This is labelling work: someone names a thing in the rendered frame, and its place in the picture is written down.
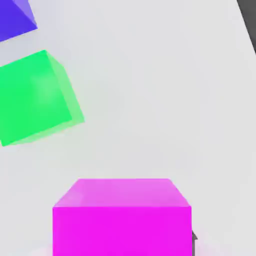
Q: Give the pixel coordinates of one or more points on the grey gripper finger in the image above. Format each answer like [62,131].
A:
[193,243]

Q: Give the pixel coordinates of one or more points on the small magenta cube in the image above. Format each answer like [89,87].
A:
[122,228]

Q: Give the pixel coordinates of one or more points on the small green cube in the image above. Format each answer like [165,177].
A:
[34,98]

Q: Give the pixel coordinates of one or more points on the small blue cube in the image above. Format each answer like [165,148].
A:
[14,18]

